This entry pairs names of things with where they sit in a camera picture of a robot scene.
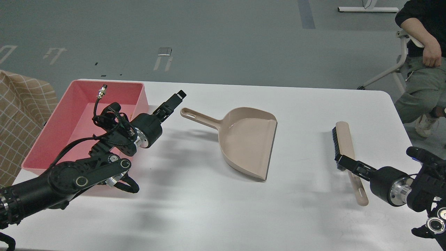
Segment pink plastic bin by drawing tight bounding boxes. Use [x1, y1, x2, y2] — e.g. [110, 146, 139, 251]
[22, 81, 148, 175]

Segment seated person's hand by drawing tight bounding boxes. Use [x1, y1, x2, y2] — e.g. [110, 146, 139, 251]
[422, 42, 442, 67]

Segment beige checkered cloth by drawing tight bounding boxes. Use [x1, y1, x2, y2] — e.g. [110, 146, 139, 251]
[0, 70, 58, 188]

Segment beige hand brush black bristles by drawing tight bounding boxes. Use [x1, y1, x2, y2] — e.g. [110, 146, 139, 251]
[332, 121, 369, 206]

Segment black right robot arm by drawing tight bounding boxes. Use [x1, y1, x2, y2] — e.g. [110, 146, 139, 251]
[335, 146, 446, 250]

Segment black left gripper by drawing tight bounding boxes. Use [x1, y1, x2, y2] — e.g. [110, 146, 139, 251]
[132, 90, 187, 149]

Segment seated person's forearm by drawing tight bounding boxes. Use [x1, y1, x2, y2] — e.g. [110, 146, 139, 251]
[400, 18, 439, 48]

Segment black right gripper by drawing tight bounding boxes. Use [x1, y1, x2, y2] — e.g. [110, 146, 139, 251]
[335, 154, 410, 207]

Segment beige plastic dustpan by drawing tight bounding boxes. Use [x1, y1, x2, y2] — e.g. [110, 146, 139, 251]
[180, 107, 278, 181]

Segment seated person in green trousers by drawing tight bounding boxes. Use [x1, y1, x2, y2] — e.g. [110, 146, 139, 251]
[394, 0, 446, 138]

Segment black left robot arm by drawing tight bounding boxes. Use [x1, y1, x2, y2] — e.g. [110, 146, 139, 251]
[1, 84, 186, 229]

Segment white table base bar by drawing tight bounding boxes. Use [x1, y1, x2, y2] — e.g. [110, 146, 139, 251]
[337, 7, 400, 13]

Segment white frame chair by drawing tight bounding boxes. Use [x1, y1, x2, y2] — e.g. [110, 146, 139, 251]
[357, 29, 425, 94]

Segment silver floor socket plate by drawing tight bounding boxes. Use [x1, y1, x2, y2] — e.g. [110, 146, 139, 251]
[157, 47, 172, 56]

